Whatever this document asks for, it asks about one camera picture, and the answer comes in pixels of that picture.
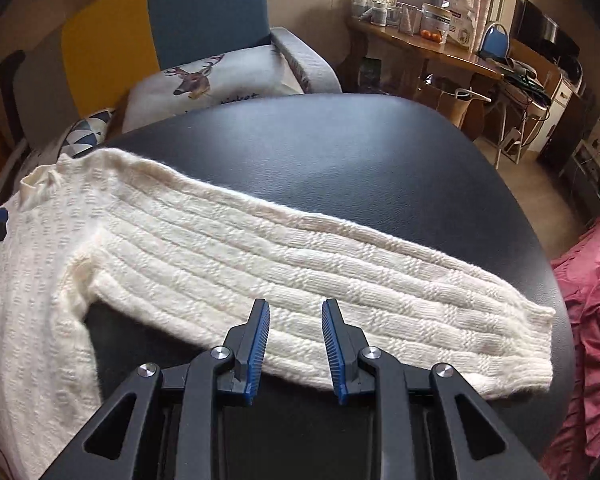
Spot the pink ruffled bedspread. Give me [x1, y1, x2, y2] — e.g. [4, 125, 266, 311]
[549, 199, 600, 477]

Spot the white deer print pillow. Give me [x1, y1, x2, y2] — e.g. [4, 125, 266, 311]
[124, 44, 307, 122]

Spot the white tub container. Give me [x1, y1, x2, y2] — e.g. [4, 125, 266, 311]
[421, 3, 453, 44]

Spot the black monitor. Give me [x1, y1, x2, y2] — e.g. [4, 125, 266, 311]
[509, 0, 582, 59]

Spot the row of glass jars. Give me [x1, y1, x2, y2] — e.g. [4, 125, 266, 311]
[350, 0, 424, 29]

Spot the white metal rack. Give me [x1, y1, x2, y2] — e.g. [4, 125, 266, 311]
[494, 80, 552, 167]

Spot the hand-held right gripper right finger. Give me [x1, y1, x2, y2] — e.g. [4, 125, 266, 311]
[320, 298, 557, 480]

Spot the white low shelf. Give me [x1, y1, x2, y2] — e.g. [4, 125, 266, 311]
[564, 139, 600, 217]

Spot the blue triangle pattern pillow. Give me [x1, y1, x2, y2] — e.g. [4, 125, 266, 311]
[61, 108, 117, 154]

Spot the white cabinet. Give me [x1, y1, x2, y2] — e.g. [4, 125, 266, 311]
[544, 66, 587, 162]

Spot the yellow blue grey sofa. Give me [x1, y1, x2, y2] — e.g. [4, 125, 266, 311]
[10, 0, 344, 161]

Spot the brown paper bag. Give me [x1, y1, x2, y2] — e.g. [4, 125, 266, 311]
[419, 76, 492, 132]

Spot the wooden desk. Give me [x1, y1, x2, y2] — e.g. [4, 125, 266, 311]
[346, 14, 507, 137]

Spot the white knit sweater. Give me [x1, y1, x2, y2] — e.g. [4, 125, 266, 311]
[0, 148, 557, 480]

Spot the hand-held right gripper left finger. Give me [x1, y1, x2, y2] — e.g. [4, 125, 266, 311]
[45, 298, 271, 480]

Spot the white printed box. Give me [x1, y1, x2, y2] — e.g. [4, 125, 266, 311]
[450, 8, 477, 51]

